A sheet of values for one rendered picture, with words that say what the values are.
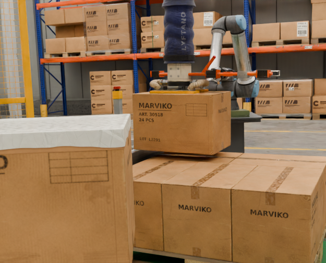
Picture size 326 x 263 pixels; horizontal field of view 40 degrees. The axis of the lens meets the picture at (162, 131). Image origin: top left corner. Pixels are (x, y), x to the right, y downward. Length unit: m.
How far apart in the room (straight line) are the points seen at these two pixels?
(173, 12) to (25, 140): 2.15
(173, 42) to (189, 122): 0.57
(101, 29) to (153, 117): 8.48
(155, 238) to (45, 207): 1.50
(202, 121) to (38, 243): 1.94
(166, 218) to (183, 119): 0.78
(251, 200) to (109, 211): 1.29
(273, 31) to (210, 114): 7.47
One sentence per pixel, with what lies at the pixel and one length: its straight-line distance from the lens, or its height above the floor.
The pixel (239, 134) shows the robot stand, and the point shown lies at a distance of 3.97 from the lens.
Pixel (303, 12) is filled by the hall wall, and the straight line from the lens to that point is 11.63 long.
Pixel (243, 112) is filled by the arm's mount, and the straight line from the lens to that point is 3.88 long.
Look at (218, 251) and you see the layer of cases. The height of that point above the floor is 0.19.
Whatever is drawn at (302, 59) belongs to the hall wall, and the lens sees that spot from 11.56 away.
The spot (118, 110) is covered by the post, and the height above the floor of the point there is 0.83.
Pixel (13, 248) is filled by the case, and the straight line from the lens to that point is 1.27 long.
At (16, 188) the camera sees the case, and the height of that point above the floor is 0.88.
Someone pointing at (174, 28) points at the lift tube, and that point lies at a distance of 3.16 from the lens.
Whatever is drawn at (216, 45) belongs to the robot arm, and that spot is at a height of 1.35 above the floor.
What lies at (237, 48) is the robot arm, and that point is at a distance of 3.75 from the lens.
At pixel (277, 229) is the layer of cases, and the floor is 0.35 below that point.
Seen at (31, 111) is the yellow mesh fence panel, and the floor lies 0.90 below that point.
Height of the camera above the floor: 1.16
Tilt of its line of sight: 8 degrees down
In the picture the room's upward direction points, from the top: 2 degrees counter-clockwise
